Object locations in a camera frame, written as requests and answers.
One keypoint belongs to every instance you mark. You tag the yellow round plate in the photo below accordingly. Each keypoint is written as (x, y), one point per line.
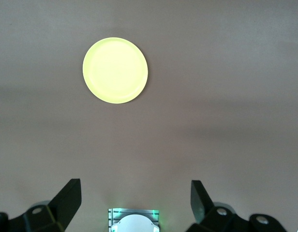
(115, 70)

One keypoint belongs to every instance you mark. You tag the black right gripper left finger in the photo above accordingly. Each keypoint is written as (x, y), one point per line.
(59, 212)

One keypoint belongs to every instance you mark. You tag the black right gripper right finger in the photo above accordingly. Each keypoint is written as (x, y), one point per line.
(207, 217)

